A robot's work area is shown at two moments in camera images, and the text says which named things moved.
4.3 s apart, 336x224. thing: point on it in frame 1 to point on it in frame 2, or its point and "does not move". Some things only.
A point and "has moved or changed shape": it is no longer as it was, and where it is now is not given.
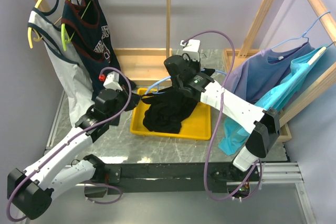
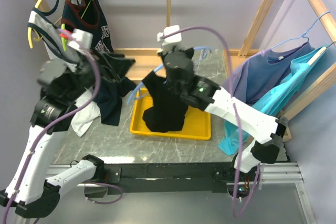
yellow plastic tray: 197,126 does not move
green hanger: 64,41 does not move
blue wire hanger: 305,33 does not move
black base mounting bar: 169,178 does not move
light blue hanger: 161,79 to 208,49
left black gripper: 135,98 to 113,69
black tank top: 166,110 has moved or changed shape
